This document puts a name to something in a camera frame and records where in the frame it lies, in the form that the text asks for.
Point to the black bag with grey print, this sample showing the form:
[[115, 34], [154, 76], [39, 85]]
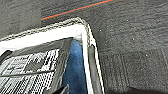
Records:
[[31, 68]]

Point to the dark blue plush toy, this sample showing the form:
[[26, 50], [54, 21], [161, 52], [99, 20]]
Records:
[[76, 71]]

